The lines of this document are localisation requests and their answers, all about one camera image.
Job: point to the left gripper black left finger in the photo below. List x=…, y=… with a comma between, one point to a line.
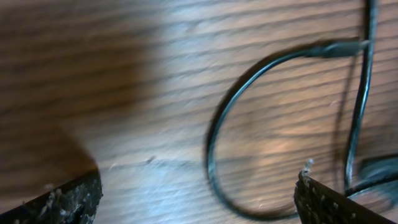
x=74, y=202

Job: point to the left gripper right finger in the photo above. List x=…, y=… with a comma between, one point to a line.
x=319, y=204

